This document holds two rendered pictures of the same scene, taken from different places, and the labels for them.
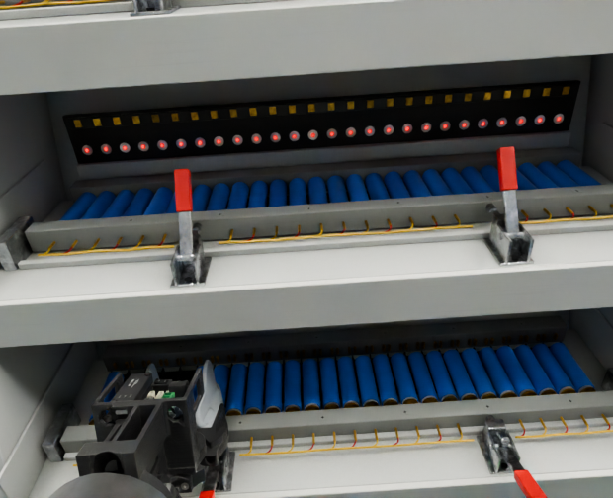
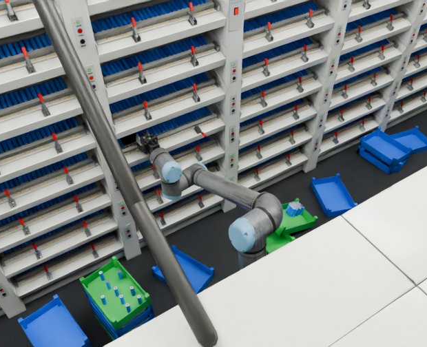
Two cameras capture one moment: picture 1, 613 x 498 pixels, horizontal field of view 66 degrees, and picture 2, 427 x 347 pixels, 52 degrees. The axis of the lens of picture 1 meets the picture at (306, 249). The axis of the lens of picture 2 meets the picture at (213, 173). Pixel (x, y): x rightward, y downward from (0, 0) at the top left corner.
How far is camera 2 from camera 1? 181 cm
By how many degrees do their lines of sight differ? 40
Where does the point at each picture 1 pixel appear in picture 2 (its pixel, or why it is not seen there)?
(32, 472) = not seen: hidden behind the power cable
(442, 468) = (189, 135)
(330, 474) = (171, 142)
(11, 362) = not seen: hidden behind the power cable
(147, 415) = (152, 140)
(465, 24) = (188, 73)
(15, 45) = (125, 93)
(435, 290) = (186, 109)
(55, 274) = (123, 123)
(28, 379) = not seen: hidden behind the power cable
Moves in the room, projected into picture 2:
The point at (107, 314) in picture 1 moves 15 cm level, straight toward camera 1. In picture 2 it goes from (137, 128) to (162, 139)
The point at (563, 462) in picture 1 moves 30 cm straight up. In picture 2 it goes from (207, 129) to (206, 80)
